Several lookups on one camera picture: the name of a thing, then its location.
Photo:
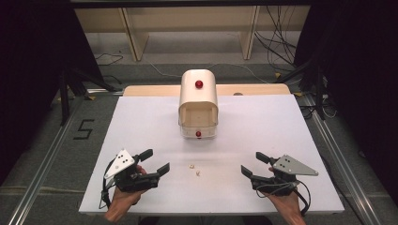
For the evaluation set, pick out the light wooden shelf unit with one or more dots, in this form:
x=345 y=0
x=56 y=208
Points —
x=187 y=18

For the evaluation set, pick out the aluminium floor rail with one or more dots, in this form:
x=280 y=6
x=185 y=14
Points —
x=43 y=162
x=341 y=156

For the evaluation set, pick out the black metal stand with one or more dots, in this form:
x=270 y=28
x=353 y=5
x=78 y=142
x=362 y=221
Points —
x=67 y=93
x=316 y=84

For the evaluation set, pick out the white rounded drawer cabinet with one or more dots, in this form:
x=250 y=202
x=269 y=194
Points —
x=198 y=93

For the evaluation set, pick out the person's left hand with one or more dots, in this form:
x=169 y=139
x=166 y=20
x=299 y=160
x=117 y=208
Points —
x=123 y=201

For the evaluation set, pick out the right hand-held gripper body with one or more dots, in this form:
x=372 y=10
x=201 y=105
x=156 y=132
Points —
x=275 y=184

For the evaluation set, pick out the person's right hand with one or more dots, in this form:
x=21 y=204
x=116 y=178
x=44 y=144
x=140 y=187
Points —
x=287 y=204

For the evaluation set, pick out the white drawer with red knob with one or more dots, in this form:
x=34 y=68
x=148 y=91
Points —
x=198 y=129

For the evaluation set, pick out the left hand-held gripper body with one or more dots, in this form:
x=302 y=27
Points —
x=131 y=182

